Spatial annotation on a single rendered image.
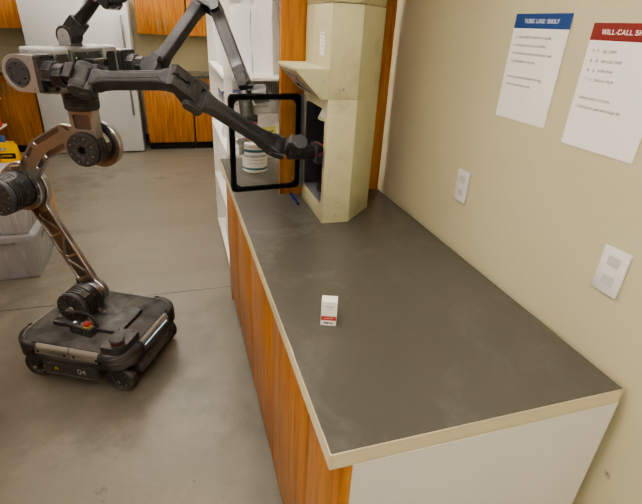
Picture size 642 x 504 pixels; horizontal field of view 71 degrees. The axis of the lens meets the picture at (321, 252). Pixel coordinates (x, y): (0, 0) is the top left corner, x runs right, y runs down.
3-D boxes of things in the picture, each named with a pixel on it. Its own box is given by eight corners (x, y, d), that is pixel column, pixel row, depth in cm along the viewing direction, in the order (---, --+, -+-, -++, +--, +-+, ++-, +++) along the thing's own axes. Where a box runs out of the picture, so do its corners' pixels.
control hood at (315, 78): (304, 87, 186) (305, 61, 181) (328, 100, 158) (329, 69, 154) (276, 87, 182) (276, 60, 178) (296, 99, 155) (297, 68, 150)
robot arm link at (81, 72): (60, 61, 152) (55, 75, 150) (88, 63, 150) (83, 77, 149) (77, 79, 161) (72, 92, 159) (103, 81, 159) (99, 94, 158)
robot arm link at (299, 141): (272, 136, 179) (268, 155, 177) (279, 122, 169) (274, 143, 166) (301, 145, 183) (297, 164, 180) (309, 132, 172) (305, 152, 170)
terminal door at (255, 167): (299, 187, 203) (301, 93, 185) (231, 192, 191) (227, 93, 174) (298, 186, 203) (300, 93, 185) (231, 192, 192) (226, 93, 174)
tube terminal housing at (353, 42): (352, 193, 214) (367, 8, 179) (379, 219, 186) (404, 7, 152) (301, 196, 207) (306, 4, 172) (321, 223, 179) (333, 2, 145)
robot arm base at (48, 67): (57, 90, 161) (50, 53, 155) (78, 92, 160) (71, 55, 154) (39, 93, 153) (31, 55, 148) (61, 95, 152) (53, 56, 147)
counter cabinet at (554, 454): (327, 286, 318) (335, 161, 278) (521, 612, 144) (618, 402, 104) (231, 298, 300) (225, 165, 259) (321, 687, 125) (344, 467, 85)
